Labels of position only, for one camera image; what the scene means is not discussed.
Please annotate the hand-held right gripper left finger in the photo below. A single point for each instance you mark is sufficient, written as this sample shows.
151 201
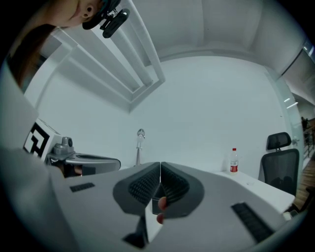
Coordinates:
137 188

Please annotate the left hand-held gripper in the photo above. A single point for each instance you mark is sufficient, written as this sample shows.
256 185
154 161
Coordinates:
37 141

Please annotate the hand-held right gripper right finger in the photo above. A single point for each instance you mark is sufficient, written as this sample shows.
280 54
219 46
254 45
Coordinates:
183 190

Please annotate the person's white top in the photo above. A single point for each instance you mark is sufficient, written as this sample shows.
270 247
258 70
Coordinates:
17 147

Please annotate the silver desk lamp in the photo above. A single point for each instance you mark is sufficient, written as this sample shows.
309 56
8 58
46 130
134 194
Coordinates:
140 145

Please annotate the clear bottle with red label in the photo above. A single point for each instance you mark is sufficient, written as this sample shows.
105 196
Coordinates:
234 162

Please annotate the black mesh office chair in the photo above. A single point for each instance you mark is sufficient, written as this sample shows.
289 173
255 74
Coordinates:
280 169

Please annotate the white ceiling light fixture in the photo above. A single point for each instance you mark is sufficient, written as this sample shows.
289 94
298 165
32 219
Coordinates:
115 61

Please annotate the person's face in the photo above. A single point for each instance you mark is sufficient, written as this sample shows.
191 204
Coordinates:
73 12

